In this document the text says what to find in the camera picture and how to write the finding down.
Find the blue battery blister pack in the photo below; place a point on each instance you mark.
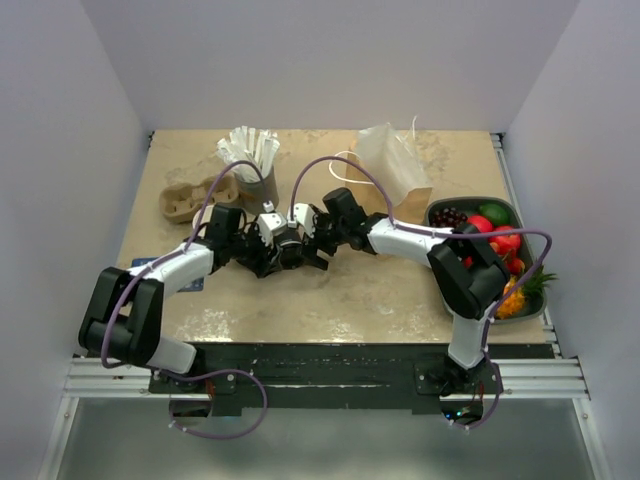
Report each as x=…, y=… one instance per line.
x=195, y=286

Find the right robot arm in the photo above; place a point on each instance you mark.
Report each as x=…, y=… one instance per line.
x=470, y=275

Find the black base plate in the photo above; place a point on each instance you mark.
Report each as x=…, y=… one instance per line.
x=414, y=377

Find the red apple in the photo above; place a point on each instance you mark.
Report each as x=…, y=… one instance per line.
x=503, y=243
x=482, y=224

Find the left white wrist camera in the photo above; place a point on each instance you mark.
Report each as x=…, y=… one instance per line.
x=271, y=223

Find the green apple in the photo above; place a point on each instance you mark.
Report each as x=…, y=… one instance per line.
x=496, y=214

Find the aluminium rail frame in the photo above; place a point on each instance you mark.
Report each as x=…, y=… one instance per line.
x=333, y=411

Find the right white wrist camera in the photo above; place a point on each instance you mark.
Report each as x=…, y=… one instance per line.
x=302, y=216

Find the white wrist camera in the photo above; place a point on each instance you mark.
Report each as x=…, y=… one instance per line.
x=302, y=216
x=271, y=223

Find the stack of paper cups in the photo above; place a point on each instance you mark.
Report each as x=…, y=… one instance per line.
x=203, y=216

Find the brown paper takeout bag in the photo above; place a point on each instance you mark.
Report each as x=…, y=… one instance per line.
x=390, y=169

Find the cherries pile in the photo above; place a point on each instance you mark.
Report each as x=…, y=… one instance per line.
x=510, y=258

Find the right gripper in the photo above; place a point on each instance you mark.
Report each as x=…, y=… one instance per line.
x=319, y=219

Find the grey fruit tray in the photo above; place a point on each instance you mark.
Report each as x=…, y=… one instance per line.
x=534, y=305

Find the black paper coffee cup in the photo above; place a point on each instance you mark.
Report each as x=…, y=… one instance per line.
x=290, y=255

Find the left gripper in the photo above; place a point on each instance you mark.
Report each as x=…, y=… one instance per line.
x=260, y=265

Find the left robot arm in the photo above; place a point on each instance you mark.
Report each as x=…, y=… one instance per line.
x=123, y=320

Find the green pineapple crown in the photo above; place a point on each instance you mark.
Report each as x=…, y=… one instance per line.
x=539, y=281

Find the cardboard cup carrier bottom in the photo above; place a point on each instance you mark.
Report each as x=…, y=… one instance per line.
x=178, y=203

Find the dark red grapes bunch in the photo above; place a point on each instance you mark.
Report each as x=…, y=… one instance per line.
x=448, y=218

